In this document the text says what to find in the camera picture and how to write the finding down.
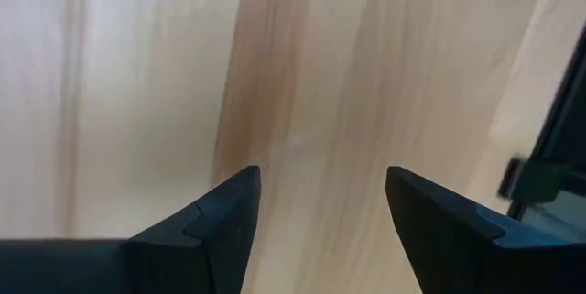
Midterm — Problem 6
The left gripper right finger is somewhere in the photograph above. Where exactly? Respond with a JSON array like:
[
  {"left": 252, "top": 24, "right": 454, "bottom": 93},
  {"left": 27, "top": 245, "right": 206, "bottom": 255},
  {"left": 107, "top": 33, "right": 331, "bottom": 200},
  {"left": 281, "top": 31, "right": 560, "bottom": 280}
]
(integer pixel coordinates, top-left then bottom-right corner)
[{"left": 385, "top": 165, "right": 523, "bottom": 294}]

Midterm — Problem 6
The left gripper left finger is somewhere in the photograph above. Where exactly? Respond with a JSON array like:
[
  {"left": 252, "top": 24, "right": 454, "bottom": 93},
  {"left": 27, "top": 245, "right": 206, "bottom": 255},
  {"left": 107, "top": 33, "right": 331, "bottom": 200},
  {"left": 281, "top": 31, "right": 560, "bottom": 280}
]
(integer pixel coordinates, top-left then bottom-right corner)
[{"left": 123, "top": 165, "right": 261, "bottom": 294}]

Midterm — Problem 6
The black aluminium table frame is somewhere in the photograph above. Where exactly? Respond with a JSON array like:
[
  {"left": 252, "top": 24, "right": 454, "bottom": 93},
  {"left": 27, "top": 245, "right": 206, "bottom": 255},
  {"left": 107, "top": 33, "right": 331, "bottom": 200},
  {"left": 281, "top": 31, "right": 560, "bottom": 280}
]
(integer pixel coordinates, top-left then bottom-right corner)
[{"left": 496, "top": 21, "right": 586, "bottom": 222}]

